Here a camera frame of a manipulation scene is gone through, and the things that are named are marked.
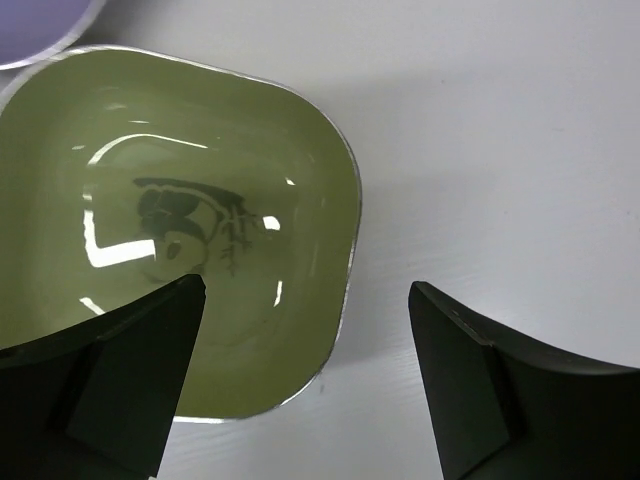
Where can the green panda plate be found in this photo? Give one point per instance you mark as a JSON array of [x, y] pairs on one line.
[[123, 170]]

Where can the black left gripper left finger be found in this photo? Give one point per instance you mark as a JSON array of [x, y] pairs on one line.
[[97, 400]]

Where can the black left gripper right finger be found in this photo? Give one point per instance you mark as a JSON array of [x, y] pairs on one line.
[[504, 405]]

